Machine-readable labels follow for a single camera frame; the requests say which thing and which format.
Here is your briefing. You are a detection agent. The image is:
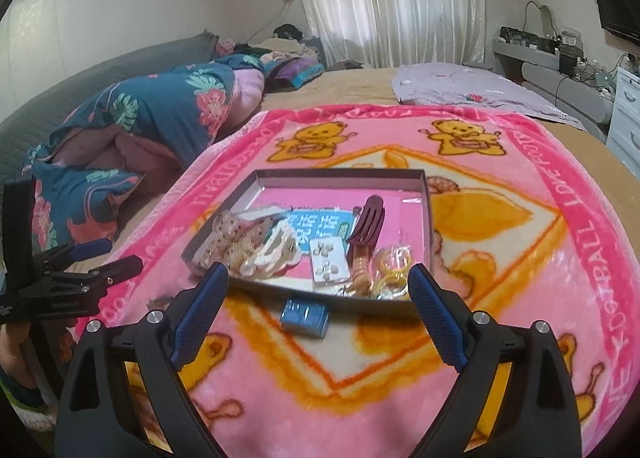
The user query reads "sheer speckled bow hair accessory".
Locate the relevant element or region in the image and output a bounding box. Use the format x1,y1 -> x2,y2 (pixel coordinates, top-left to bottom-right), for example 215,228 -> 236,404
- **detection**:
191,210 -> 279,276

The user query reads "yellow hair ties bag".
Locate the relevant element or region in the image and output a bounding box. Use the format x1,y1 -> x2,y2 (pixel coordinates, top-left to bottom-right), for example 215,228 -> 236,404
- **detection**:
371,244 -> 414,301

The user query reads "orange spiral hair clip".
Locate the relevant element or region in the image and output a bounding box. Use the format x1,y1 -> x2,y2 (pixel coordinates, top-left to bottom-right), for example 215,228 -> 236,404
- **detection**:
349,246 -> 372,296

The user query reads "white comb hair clip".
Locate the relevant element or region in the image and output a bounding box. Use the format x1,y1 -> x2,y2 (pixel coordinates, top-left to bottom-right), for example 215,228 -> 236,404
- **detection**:
240,218 -> 303,279

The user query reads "small blue box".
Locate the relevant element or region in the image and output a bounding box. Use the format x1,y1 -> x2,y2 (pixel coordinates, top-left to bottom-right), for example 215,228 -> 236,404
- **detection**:
280,298 -> 329,339

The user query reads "maroon oval hair clip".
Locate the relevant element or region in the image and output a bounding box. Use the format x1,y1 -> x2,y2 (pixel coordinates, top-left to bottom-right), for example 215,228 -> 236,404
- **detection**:
347,195 -> 385,249

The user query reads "earring card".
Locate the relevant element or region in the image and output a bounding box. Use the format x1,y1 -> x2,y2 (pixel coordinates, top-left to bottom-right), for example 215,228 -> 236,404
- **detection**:
309,237 -> 350,286

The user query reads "person's left hand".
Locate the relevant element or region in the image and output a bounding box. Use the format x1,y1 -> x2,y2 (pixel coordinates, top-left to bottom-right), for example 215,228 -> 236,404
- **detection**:
1,322 -> 37,390

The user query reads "blue floral pillow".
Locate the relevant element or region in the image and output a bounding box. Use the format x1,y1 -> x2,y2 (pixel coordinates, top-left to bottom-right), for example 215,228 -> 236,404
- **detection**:
30,162 -> 143,253

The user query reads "shallow cardboard box tray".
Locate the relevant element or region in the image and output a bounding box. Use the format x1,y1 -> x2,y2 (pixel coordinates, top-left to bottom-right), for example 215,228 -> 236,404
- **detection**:
180,166 -> 435,316

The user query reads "grey padded headboard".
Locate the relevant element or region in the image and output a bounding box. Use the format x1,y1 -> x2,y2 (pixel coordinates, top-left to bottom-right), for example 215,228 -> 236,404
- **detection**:
0,30 -> 219,182

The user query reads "blue floral quilt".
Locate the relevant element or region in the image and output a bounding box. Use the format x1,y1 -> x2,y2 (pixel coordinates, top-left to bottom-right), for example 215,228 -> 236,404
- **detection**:
22,54 -> 265,185

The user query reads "tan bed sheet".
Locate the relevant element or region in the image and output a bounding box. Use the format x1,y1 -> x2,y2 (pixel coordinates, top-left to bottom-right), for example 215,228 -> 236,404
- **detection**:
72,68 -> 639,270

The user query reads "lilac sheet on bed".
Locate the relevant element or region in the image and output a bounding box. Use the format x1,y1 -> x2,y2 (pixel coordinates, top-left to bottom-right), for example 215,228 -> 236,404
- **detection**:
392,62 -> 585,131

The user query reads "white drawer cabinet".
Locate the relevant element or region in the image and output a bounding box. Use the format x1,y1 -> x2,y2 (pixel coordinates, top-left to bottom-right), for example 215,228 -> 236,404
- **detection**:
605,69 -> 640,178

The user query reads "purple striped pillow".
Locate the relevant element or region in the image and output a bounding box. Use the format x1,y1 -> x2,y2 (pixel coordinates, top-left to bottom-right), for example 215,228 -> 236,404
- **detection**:
265,56 -> 324,93

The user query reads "grey bed footboard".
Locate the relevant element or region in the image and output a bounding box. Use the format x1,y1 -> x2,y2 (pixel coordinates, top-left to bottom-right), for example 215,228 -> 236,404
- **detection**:
492,39 -> 613,144

